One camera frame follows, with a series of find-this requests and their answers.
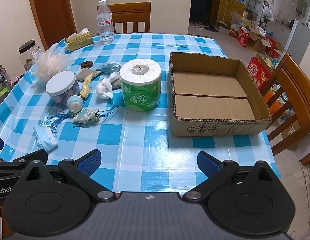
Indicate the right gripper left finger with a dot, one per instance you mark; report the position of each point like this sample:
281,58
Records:
78,172

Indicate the red gift bag far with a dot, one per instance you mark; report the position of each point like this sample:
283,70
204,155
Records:
243,36

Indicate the wooden chair far side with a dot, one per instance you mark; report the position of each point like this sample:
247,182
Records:
134,13

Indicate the open cardboard box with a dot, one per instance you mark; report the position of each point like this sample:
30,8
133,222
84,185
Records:
213,96

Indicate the yellow knotted cloth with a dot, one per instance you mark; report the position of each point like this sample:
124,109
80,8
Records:
85,90

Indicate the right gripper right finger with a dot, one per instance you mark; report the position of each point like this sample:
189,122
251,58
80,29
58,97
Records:
218,174

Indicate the yellow wooden cabinet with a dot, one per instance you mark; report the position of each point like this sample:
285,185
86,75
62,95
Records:
226,7

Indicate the wooden chair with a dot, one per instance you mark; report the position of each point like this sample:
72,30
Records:
134,13
296,86

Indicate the grey fabric sachet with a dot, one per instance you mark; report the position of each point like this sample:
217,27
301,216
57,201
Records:
85,72

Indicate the blue checkered tablecloth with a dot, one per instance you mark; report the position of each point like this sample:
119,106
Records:
139,153

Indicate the black lid clear jar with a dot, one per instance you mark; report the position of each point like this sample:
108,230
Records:
29,52

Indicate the clear plastic water bottle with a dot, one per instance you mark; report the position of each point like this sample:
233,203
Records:
105,24

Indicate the blue tassel embroidered sachet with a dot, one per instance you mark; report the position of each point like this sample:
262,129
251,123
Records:
85,117

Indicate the red gift box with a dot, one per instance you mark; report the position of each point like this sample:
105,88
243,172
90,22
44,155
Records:
257,72

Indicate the wooden chair right side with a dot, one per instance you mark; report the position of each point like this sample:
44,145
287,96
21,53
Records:
296,86

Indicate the gold tissue pack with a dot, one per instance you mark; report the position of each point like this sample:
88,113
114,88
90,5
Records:
79,40

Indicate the blue face mask front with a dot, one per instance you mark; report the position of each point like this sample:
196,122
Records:
45,136

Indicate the brown hair scrunchie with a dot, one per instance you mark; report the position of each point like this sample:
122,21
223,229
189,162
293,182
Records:
87,64

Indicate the white lid plastic jar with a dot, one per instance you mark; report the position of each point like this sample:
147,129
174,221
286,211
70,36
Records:
61,87

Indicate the brown wooden door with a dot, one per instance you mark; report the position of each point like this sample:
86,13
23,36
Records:
54,20

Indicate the open brown carton floor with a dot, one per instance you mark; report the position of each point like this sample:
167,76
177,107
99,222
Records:
257,42

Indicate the blue face mask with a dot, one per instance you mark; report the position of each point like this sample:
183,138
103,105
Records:
109,67
45,136

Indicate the grey refrigerator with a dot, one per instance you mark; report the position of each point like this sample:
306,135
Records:
298,41

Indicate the white mesh bath pouf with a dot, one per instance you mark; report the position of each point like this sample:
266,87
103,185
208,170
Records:
49,63

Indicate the green toilet paper roll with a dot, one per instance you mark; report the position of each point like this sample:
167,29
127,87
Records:
141,81

